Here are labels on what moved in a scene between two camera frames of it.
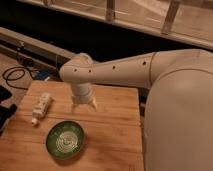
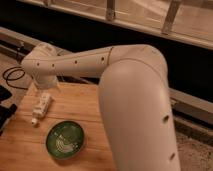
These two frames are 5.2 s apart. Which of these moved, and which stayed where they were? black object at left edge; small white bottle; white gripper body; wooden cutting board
Moved: white gripper body
Stayed: wooden cutting board; small white bottle; black object at left edge
